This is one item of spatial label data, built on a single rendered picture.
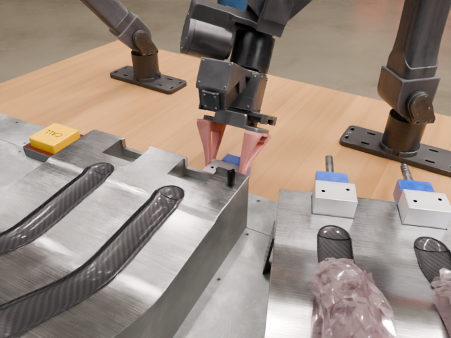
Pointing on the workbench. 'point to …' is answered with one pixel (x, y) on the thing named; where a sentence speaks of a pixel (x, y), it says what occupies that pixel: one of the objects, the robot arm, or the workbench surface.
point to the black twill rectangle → (269, 247)
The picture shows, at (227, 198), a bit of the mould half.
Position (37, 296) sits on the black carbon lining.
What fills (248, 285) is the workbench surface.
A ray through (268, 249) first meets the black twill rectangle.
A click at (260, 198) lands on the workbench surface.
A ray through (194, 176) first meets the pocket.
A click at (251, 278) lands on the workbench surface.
